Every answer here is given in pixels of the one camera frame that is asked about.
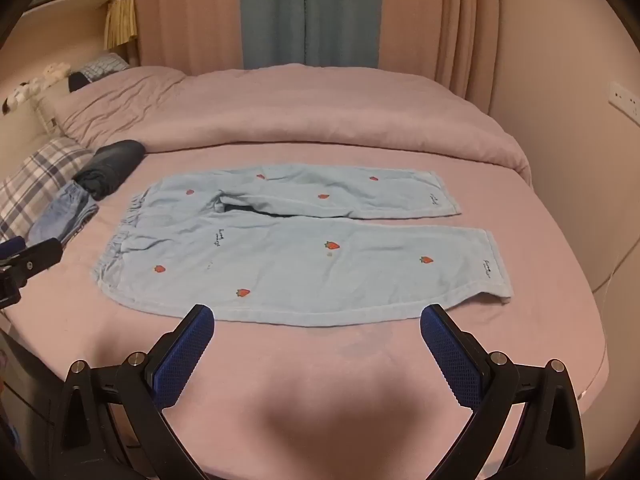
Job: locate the plaid pillow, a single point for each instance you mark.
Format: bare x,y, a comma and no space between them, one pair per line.
35,180

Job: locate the pink curtain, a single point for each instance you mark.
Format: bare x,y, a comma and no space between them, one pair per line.
190,15
435,20

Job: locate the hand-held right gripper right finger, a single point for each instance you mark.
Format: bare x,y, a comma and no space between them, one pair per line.
450,360

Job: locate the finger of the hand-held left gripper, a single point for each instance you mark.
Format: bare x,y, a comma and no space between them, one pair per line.
35,257

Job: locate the pink pillow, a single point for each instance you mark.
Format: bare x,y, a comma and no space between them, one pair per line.
115,105

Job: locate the teal curtain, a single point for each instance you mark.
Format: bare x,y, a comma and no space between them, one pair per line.
305,10

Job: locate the white wall socket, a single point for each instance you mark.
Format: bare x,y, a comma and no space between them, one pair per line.
625,102

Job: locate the black and white plush toy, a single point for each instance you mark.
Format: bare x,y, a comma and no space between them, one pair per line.
20,95

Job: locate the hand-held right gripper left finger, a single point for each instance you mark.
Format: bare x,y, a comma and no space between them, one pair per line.
182,357

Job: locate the cream headboard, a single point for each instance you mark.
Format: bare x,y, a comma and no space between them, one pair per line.
20,132

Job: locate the light blue denim garment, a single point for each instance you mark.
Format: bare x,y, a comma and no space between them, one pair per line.
280,260

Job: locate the dark folded garment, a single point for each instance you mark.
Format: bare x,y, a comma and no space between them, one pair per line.
112,165

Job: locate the blue checked cushion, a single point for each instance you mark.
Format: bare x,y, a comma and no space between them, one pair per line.
105,66

